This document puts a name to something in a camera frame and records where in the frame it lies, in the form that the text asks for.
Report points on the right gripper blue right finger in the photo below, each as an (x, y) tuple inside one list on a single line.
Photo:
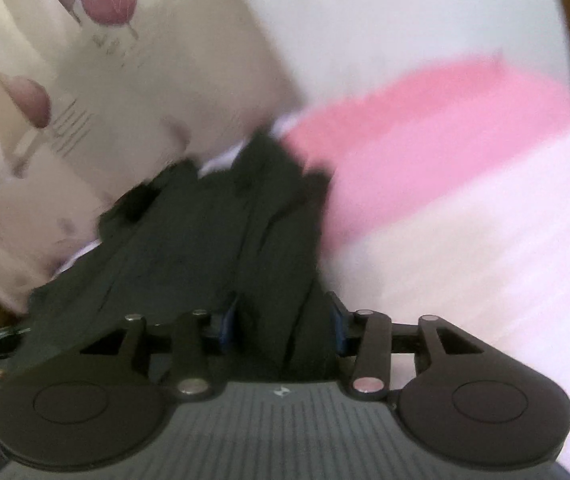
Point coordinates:
[(341, 317)]

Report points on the pink purple checked bedsheet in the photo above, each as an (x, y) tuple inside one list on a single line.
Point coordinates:
[(451, 196)]

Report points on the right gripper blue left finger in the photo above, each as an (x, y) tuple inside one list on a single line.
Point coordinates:
[(223, 324)]

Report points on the black puffer jacket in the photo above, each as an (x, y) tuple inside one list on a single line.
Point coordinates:
[(242, 240)]

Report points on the beige leaf print curtain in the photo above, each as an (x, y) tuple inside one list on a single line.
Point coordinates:
[(98, 95)]

